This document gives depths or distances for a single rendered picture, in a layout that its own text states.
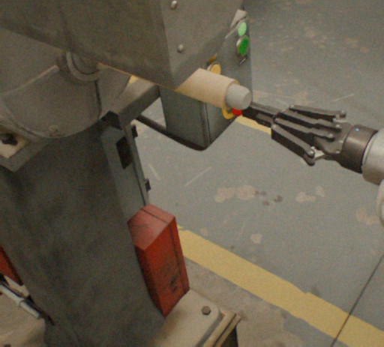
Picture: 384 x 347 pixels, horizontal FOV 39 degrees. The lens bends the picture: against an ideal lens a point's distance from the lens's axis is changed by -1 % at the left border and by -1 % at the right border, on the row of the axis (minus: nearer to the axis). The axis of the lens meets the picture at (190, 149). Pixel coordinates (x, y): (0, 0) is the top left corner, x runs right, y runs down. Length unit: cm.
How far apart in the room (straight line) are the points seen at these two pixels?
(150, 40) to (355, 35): 272
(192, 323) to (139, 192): 44
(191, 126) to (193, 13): 64
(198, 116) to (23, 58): 40
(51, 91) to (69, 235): 44
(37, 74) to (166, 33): 34
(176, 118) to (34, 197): 28
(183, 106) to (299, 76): 180
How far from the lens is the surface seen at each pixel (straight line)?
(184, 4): 34
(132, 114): 94
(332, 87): 265
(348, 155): 88
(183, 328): 149
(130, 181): 118
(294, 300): 186
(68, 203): 101
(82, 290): 117
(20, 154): 78
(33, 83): 65
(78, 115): 72
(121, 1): 34
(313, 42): 297
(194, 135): 98
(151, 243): 125
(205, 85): 56
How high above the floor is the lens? 159
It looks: 43 degrees down
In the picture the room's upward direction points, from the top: 9 degrees counter-clockwise
